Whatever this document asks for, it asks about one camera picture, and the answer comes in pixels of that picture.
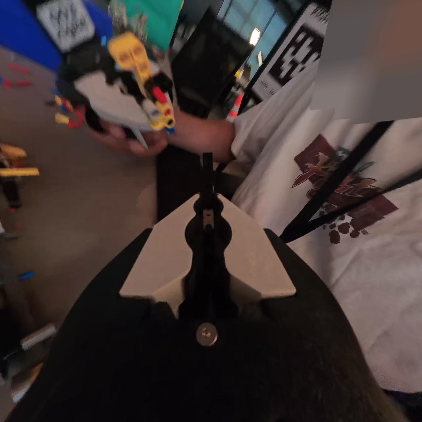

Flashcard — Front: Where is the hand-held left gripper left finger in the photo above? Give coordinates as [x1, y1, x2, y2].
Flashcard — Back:
[119, 193, 205, 319]

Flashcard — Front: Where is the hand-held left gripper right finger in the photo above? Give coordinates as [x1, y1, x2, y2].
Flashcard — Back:
[213, 193, 296, 317]

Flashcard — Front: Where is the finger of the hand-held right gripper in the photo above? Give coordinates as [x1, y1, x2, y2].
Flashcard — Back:
[74, 71, 156, 131]

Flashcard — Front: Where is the dark monitor screen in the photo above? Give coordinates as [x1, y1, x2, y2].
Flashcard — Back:
[171, 9, 255, 117]

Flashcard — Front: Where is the black lanyard strap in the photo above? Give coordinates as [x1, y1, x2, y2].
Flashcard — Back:
[280, 120, 422, 244]

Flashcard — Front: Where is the person's right hand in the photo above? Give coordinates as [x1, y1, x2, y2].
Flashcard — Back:
[93, 111, 176, 156]

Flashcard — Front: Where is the grey metal bar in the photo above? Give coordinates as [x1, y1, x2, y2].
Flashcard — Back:
[20, 325, 57, 351]

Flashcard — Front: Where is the lego car chassis assembly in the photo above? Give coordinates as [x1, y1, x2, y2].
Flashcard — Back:
[0, 142, 40, 239]

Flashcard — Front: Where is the black framed marker sign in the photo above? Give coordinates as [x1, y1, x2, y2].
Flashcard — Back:
[237, 0, 330, 109]

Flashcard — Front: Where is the green plastic bin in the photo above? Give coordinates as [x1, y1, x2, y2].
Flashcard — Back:
[124, 0, 184, 55]

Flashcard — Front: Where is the orange traffic cone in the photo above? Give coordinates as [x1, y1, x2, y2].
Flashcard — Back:
[227, 93, 245, 123]

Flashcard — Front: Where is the yellow black lego subassembly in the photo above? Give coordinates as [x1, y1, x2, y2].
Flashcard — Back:
[108, 32, 177, 135]

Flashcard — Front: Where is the person's right forearm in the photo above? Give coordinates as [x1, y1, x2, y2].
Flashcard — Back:
[171, 110, 237, 163]

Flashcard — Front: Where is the blue plastic bin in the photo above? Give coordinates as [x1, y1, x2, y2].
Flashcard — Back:
[0, 0, 114, 71]

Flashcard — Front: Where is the pile of red blue pins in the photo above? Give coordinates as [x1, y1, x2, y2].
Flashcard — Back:
[0, 63, 87, 130]

